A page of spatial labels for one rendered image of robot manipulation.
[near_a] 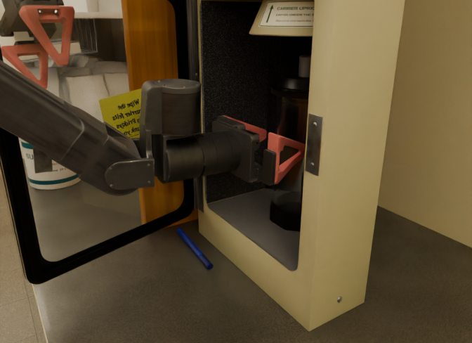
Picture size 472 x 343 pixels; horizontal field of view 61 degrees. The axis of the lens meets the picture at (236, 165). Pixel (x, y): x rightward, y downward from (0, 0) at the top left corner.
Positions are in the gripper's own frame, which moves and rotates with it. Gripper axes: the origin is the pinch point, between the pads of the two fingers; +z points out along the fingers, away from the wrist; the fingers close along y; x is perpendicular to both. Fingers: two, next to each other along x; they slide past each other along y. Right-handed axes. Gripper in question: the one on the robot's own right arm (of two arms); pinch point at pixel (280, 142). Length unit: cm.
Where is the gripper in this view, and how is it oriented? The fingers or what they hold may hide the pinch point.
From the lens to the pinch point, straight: 60.7
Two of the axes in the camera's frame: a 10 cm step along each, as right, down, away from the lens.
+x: -0.3, 9.4, 3.3
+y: -5.4, -2.9, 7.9
